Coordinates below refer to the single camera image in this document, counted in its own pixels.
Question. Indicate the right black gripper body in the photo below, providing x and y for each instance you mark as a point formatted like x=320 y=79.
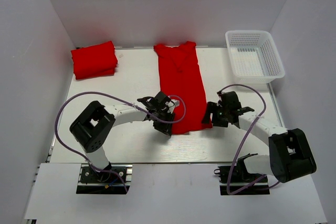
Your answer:
x=220 y=117

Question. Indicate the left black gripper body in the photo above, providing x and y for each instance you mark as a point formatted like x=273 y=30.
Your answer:
x=164 y=115

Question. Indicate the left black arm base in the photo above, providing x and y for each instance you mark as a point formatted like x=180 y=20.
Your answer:
x=96 y=183

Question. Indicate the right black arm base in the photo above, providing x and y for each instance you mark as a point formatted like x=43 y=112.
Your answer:
x=237 y=181

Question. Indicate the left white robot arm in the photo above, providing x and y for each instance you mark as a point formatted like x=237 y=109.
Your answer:
x=92 y=127

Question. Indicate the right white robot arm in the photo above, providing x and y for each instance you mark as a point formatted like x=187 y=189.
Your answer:
x=289 y=157

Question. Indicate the folded red t shirt stack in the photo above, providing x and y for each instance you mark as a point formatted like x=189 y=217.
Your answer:
x=94 y=61

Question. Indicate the white plastic basket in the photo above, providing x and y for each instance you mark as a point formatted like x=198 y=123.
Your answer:
x=253 y=56

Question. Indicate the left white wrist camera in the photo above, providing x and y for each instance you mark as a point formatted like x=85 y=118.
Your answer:
x=175 y=102

